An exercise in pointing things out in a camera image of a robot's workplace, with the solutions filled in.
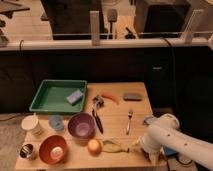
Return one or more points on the black handled can opener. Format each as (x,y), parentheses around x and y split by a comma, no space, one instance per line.
(97,103)

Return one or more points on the blue sponge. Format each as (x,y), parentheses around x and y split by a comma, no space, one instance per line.
(74,97)

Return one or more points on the orange chili pepper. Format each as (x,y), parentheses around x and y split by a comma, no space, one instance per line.
(108,96)

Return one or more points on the metal fork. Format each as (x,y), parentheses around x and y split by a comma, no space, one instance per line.
(130,114)

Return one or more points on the blue object beside table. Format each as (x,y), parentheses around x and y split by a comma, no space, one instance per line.
(169,152)

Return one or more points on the red bowl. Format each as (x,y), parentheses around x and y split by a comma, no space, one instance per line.
(53,149)

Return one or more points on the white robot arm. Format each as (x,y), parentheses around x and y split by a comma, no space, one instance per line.
(164,131)

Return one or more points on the green plastic tray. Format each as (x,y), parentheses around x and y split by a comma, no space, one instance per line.
(51,96)

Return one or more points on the purple bowl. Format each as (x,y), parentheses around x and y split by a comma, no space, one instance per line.
(82,125)

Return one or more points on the orange fruit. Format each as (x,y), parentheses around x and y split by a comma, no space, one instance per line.
(94,147)

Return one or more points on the small blue cup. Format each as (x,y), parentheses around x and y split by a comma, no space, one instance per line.
(56,122)

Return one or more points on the white paper cup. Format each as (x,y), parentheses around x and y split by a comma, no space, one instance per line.
(31,124)

